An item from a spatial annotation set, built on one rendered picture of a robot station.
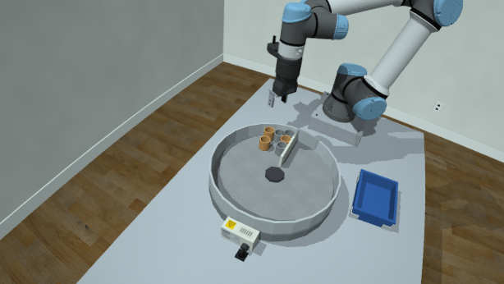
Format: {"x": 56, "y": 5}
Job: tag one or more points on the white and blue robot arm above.
{"x": 354, "y": 92}

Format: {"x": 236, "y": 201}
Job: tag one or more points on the blue crate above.
{"x": 378, "y": 195}

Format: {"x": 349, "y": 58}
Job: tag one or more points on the bronze bushing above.
{"x": 264, "y": 143}
{"x": 285, "y": 138}
{"x": 269, "y": 131}

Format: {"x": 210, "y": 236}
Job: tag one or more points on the grey metal bushing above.
{"x": 280, "y": 148}
{"x": 289, "y": 133}
{"x": 277, "y": 135}

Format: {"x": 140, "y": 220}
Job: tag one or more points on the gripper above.
{"x": 288, "y": 66}

